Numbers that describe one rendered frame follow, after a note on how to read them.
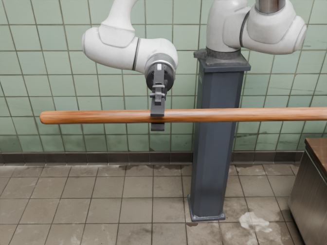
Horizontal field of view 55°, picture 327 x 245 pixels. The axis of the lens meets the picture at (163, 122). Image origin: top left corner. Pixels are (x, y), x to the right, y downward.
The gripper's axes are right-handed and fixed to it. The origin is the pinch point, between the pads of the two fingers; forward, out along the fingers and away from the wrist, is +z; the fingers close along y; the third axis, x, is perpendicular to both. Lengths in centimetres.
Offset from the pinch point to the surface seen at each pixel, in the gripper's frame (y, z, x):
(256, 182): 116, -99, -64
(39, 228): 117, -59, 73
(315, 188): 74, -51, -75
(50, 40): 23, -116, 66
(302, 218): 97, -52, -75
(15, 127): 84, -116, 102
